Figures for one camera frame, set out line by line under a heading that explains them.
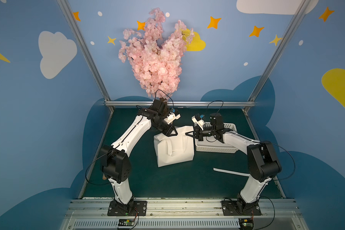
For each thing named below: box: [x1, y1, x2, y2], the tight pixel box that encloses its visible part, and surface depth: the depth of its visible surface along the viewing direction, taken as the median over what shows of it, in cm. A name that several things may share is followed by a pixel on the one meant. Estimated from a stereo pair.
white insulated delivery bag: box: [153, 125, 195, 168], surface depth 84 cm
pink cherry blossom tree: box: [118, 7, 195, 102], surface depth 72 cm
